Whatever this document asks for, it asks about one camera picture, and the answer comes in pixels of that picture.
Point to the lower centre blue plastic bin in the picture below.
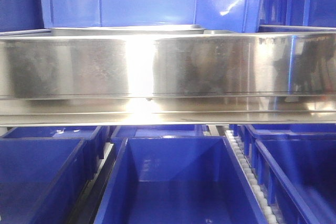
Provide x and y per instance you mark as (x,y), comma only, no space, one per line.
(178,180)

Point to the stainless steel shelf front rail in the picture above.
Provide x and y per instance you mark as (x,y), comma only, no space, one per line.
(168,79)

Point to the roller track rail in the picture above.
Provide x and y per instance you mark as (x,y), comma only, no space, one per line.
(238,148)

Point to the lower right blue plastic bin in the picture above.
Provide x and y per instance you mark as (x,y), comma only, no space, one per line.
(299,176)

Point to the rear left lower blue bin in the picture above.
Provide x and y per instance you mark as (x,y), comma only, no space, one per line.
(95,138)

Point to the rear right lower blue bin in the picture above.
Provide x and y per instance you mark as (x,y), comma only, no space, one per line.
(248,133)

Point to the rear centre lower blue bin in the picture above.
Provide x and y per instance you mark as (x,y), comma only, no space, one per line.
(173,130)

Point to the lower left blue plastic bin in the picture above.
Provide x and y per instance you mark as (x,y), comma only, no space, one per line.
(40,179)

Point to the left metal guide rail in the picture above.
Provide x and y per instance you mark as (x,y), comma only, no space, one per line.
(87,205)

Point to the silver metal tray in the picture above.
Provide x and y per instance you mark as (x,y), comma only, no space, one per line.
(217,32)
(128,30)

